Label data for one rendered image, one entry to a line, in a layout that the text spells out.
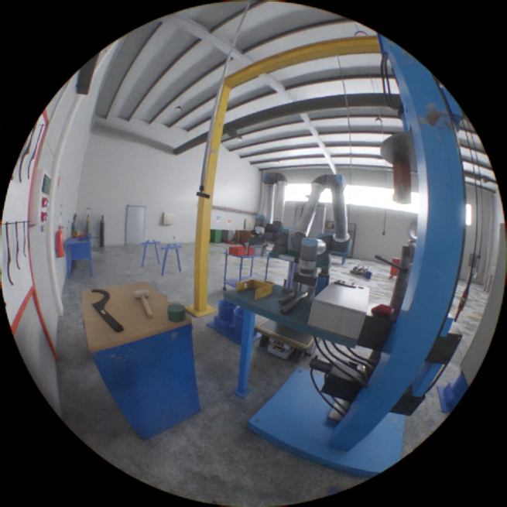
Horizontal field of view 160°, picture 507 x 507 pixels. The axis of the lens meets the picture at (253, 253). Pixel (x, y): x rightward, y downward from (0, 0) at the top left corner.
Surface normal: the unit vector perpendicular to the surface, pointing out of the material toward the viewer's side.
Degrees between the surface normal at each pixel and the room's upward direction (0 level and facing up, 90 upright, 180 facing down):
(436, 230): 90
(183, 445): 0
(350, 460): 0
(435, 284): 90
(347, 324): 90
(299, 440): 0
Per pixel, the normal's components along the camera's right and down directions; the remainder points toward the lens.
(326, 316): -0.61, 0.07
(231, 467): 0.10, -0.98
